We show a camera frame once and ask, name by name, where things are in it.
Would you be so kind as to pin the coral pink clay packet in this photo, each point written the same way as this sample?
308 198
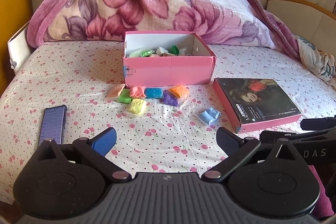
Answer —
137 91

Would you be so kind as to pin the person's pink clothing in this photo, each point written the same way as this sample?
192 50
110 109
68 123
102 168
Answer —
324 200

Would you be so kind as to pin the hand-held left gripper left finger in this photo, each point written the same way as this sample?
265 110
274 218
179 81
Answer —
105 141

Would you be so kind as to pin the orange clay packet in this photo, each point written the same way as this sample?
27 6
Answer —
179 91

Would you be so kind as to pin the peach clay packet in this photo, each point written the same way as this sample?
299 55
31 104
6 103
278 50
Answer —
115 91

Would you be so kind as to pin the light blue clay packet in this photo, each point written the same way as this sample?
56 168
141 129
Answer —
208 116

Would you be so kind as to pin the pile of mixed clay bags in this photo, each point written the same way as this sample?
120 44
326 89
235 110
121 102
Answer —
144 53

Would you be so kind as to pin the pink cardboard box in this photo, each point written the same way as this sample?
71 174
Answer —
168 69

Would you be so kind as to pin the dark smartphone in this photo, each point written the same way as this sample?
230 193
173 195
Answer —
52 121

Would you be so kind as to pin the cherry print bed sheet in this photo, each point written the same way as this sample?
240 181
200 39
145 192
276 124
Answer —
78 69

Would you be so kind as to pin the blue floral printed cloth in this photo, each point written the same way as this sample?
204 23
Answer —
317 58

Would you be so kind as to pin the green clay packet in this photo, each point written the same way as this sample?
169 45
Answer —
124 97

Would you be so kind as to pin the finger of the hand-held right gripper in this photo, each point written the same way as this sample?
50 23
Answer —
275 136
319 123

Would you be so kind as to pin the cream wood-edged bed board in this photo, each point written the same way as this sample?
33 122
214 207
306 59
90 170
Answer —
302 16

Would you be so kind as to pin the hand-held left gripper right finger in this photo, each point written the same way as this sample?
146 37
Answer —
227 140

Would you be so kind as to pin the yellow clay packet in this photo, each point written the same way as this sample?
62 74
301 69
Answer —
136 106

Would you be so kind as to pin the white bed side board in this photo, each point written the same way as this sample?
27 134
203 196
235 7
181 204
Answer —
18 48

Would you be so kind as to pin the purple clay packet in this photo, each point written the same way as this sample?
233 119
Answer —
169 99

